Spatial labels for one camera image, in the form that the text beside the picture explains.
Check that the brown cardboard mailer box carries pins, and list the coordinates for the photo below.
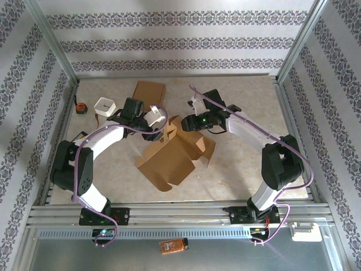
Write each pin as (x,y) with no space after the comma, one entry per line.
(149,93)
(169,163)

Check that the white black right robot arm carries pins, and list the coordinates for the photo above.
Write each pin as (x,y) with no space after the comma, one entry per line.
(248,130)

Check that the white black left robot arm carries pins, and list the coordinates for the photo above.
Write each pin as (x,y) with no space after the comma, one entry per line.
(104,138)

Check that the white square desk clock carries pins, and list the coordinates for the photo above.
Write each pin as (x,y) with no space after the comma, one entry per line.
(104,106)

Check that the orange black tape measure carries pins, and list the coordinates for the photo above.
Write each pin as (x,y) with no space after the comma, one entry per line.
(81,107)

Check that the black board with orange connectors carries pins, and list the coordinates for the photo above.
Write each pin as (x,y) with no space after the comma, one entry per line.
(80,135)

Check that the circuit board with green light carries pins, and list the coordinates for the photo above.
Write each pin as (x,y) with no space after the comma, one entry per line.
(103,233)

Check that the orange foil packet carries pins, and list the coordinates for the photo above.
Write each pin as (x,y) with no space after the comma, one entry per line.
(172,246)

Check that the grey metal sheet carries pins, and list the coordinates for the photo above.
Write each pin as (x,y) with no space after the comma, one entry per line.
(225,257)

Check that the aluminium back rail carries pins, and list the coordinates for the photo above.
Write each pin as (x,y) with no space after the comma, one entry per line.
(169,76)

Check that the aluminium side rail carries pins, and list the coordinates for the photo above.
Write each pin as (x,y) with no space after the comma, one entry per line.
(285,96)
(68,118)

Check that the aluminium mounting rail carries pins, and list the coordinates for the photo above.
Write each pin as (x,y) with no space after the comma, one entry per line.
(180,210)

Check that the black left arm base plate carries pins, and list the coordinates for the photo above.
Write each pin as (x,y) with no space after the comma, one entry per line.
(122,216)

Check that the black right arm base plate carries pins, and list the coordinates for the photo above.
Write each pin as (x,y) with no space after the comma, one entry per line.
(237,216)

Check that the aluminium frame post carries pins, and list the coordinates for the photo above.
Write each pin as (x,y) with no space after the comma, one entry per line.
(298,42)
(55,42)

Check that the white plastic bracket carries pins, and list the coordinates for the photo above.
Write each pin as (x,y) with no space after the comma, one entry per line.
(306,234)

